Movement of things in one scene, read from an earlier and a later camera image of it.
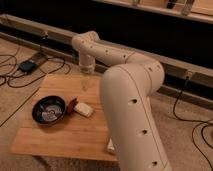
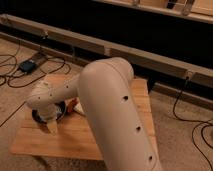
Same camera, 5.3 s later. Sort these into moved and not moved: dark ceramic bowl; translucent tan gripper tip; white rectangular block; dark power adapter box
Moved: translucent tan gripper tip
Not moved: dark ceramic bowl; white rectangular block; dark power adapter box
